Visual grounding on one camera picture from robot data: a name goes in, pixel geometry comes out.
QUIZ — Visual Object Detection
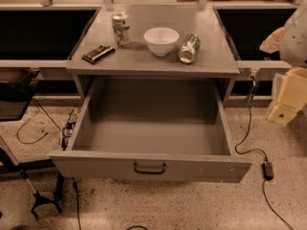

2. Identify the green soda can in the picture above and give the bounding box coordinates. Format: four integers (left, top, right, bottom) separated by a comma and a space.
177, 34, 201, 64

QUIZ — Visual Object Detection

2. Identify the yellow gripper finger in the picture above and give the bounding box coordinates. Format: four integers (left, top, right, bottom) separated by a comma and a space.
268, 67, 307, 126

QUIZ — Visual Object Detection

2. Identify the grey open drawer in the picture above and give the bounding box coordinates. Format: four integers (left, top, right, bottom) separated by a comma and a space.
50, 77, 251, 183

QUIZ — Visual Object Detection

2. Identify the black snack bar wrapper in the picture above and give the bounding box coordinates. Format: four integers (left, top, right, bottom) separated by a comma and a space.
82, 45, 115, 64

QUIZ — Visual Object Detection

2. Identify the black tripod stand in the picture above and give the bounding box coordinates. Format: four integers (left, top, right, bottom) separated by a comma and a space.
0, 136, 65, 222

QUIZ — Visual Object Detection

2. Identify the grey cabinet counter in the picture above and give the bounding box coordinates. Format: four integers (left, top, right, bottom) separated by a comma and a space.
66, 4, 239, 100

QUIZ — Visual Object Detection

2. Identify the black drawer handle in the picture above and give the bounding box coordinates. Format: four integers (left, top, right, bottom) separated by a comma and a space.
133, 163, 166, 175

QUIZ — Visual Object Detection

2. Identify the white green upright can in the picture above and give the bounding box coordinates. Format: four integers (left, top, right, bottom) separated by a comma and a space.
111, 11, 130, 48

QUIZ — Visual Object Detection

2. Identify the thin black floor cable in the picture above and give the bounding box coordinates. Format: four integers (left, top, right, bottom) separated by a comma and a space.
15, 97, 65, 146

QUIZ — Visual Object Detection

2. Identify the white bowl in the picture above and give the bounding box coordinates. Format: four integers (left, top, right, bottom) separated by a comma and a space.
144, 27, 179, 57

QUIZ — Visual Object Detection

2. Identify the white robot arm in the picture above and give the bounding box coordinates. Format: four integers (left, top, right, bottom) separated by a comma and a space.
260, 0, 307, 126

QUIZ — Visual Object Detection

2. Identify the power strip on floor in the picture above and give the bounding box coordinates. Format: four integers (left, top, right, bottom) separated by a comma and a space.
60, 112, 77, 150

